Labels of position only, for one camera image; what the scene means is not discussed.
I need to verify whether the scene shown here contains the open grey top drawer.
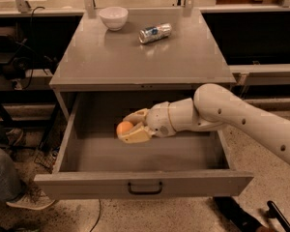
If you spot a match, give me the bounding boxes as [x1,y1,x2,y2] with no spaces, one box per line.
[35,91,253,200]

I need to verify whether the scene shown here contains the black floor cable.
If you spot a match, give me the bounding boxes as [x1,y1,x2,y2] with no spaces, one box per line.
[88,199,102,232]

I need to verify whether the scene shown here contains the grey sneaker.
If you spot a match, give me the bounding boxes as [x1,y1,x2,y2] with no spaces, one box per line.
[7,188,55,211]

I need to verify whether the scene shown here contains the silver blue drink can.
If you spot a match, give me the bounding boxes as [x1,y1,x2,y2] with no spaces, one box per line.
[139,23,172,44]

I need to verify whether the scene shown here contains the grey cabinet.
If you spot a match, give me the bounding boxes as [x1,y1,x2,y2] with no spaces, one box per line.
[49,7,238,121]

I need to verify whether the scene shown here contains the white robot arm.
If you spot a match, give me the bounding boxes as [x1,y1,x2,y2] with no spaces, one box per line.
[116,84,290,165]

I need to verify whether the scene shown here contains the person leg in jeans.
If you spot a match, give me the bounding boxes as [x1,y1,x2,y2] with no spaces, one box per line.
[0,148,25,202]

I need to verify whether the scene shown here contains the black shoe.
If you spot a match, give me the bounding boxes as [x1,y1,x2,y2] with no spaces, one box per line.
[213,196,290,232]

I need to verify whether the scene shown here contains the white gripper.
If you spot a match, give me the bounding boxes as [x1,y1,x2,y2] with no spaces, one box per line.
[117,101,176,144]

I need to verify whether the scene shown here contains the orange fruit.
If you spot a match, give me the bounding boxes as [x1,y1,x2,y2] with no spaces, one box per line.
[116,121,133,136]

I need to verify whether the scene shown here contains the white ceramic bowl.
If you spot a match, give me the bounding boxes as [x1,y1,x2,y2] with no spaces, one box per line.
[99,7,129,31]

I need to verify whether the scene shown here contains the black drawer handle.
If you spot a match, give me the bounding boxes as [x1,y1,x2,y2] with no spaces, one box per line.
[127,182,163,195]

